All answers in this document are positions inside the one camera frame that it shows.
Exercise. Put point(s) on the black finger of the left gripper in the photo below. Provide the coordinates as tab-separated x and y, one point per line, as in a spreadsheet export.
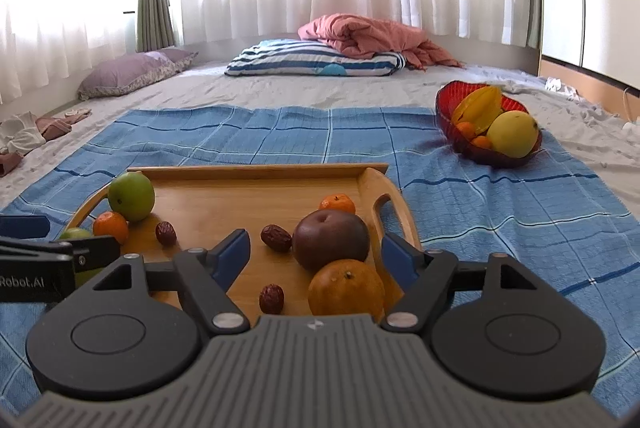
24	227

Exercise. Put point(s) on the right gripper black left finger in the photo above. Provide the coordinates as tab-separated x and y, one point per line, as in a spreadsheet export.
185	295

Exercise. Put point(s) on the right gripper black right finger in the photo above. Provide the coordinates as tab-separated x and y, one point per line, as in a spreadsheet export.
429	281

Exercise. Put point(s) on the dried red date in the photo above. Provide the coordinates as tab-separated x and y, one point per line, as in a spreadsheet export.
271	299
276	238
165	234

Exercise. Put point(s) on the orange mandarin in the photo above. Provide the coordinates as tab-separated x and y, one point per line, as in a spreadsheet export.
111	223

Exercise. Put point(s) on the dark red apple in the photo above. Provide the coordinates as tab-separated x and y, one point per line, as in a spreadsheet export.
328	235

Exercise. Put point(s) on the large green apple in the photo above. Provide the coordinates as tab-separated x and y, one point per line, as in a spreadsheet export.
85	266

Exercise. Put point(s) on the wooden serving tray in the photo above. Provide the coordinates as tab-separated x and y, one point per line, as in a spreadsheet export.
204	204

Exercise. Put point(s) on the small orange on tray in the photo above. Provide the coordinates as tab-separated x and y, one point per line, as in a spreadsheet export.
345	287

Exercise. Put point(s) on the small clothes pile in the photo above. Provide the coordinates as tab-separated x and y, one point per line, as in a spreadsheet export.
24	133

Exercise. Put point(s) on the small mandarin behind apple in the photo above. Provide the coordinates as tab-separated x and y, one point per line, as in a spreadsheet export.
338	201

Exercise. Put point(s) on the blue checked blanket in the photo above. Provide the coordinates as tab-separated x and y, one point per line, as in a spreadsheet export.
555	215

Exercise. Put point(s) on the small orange in bowl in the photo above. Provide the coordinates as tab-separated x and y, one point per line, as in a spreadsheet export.
482	142
467	130

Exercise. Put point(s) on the yellow starfruit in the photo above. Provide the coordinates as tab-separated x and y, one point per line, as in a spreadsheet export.
480	108

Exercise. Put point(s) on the purple pillow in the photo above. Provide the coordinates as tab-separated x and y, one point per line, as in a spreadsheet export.
133	72

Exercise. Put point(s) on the red glass fruit bowl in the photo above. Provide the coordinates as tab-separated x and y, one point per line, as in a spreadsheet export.
447	99

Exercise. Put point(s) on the white bed sheet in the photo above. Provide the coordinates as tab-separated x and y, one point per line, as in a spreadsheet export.
599	139

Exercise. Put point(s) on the striped blue white pillow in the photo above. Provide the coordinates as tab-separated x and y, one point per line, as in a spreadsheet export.
312	58

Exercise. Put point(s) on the pink crumpled quilt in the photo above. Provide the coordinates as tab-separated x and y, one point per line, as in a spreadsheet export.
357	36

